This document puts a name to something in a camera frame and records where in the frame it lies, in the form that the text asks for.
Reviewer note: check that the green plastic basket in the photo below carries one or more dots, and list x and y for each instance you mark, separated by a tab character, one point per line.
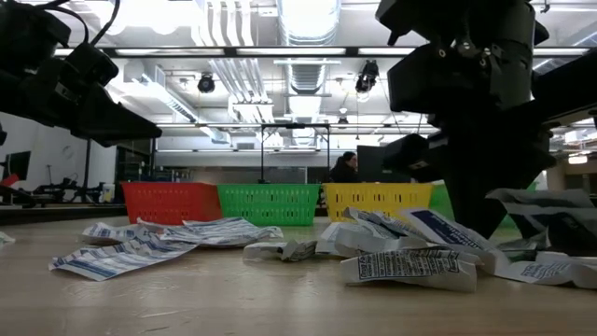
440	203
268	205

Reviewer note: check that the person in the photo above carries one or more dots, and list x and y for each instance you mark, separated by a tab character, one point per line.
345	168

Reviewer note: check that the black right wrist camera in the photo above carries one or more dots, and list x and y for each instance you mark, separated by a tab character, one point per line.
429	84

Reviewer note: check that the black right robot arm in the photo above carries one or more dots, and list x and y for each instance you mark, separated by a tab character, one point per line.
466	18

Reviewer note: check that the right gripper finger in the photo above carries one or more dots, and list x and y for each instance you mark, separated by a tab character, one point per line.
459	196
499	191

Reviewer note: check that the black overhead frame beam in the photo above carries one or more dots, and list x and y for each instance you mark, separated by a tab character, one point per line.
186	51

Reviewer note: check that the black metal rack frame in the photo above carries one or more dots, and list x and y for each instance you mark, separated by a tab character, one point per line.
262	154

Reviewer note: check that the black ceiling spotlight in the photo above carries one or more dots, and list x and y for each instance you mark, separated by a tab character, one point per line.
206	83
367	77

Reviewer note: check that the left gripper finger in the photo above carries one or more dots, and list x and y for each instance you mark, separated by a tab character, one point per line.
107	116
156	130

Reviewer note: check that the blue striped bandage wrapper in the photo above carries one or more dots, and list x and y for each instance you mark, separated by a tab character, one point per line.
112	232
233	232
158	228
123	259

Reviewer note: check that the red plastic basket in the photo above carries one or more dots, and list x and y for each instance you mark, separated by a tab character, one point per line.
172	203

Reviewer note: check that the black aluminium table frame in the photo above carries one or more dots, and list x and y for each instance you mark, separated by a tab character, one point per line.
60	214

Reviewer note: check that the yellow plastic basket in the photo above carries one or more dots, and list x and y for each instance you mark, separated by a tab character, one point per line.
373	198

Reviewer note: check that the black monitor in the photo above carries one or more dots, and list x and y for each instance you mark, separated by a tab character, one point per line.
373	163
16	165

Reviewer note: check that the green white sachet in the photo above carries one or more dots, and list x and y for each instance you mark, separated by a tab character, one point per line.
4	238

